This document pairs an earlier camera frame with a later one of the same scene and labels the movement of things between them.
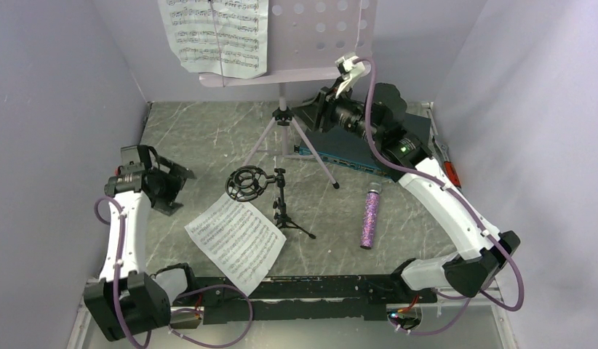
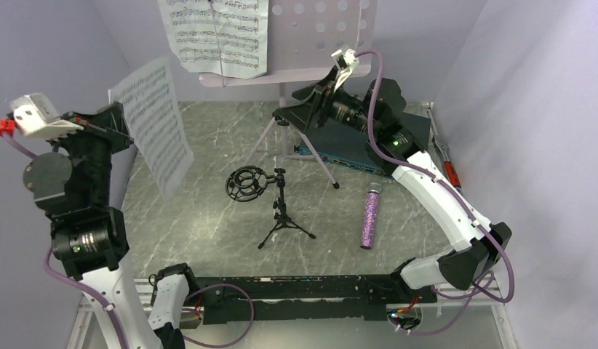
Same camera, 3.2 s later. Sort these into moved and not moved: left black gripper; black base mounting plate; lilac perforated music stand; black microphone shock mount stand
Moved: left black gripper
Not moved: black base mounting plate; black microphone shock mount stand; lilac perforated music stand
